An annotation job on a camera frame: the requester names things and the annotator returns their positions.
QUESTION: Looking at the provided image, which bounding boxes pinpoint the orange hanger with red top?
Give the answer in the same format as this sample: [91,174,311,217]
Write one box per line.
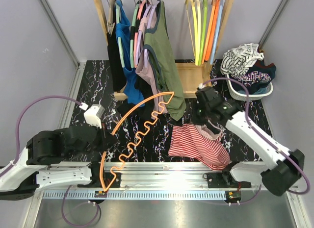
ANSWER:
[99,91,175,192]

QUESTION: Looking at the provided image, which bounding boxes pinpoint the red white striped top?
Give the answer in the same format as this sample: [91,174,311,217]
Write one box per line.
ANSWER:
[168,124,231,171]

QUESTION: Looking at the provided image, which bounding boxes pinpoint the black white striped tank top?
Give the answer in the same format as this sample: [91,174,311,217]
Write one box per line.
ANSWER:
[220,43,264,76]

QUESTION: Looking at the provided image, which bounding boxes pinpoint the yellow plastic hanger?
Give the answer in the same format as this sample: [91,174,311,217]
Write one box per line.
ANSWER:
[184,0,197,64]

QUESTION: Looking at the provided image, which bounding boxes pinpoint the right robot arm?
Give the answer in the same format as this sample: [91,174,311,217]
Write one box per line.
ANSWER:
[195,84,305,196]

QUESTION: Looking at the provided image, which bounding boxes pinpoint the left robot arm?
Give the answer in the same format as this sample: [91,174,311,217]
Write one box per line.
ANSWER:
[0,126,118,201]

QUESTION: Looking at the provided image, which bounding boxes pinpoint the blue top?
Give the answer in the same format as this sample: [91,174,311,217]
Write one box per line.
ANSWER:
[115,0,144,104]

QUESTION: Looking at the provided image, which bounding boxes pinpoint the black garment on clip hanger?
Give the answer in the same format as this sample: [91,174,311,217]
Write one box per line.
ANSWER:
[107,29,127,92]

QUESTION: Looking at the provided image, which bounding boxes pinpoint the mauve pink top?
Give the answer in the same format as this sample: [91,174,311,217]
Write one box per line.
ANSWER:
[135,16,170,115]

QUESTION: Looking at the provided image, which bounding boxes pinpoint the purple hanger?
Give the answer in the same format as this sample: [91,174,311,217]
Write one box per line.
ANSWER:
[143,0,163,68]

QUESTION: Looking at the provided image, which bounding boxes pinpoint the olive green top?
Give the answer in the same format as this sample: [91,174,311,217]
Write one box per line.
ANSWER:
[144,0,186,121]

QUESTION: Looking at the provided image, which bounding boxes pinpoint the lilac hanger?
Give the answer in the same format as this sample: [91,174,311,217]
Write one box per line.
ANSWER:
[135,4,152,65]

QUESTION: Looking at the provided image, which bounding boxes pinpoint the wooden clip hanger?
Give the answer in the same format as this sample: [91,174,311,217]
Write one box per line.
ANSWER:
[107,0,115,35]

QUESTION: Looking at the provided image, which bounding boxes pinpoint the pink hanger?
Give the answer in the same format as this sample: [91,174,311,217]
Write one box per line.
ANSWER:
[133,0,150,68]

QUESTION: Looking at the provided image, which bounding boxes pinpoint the mint green hanger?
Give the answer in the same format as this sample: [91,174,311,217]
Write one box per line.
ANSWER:
[115,2,125,68]

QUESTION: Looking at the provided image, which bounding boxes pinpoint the orange empty hanger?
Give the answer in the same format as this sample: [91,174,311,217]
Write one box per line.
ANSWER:
[208,0,219,61]
[202,0,217,64]

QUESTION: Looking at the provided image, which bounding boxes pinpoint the light blue empty hanger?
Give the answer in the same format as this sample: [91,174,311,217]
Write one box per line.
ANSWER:
[209,0,223,65]

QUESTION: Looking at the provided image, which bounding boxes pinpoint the lime green empty hanger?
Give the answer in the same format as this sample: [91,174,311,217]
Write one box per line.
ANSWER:
[198,0,208,65]

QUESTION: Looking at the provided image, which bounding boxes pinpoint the cream empty hanger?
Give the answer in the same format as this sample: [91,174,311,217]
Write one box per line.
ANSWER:
[194,0,201,66]

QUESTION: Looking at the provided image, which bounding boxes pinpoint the wooden clothes rack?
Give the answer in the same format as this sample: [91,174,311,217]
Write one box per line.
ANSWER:
[94,0,234,98]

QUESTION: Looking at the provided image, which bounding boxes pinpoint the white laundry basket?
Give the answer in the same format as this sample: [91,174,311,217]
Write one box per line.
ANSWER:
[225,75,273,101]

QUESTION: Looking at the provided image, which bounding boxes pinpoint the navy printed shirt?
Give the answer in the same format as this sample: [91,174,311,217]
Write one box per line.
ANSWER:
[230,60,277,95]

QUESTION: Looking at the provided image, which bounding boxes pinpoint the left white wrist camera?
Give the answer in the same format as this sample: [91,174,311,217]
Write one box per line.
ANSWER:
[79,102,105,128]

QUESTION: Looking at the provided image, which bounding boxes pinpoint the aluminium rail base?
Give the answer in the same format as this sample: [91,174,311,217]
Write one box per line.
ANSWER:
[24,60,297,228]

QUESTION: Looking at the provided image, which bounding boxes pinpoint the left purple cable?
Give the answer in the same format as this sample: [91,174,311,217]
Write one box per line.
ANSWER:
[0,95,83,179]

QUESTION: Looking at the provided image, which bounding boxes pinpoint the purple cable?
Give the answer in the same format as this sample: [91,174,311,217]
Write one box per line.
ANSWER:
[0,95,83,179]
[198,77,311,195]

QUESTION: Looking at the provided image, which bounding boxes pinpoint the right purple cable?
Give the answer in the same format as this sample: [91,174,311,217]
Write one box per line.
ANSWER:
[198,77,311,195]

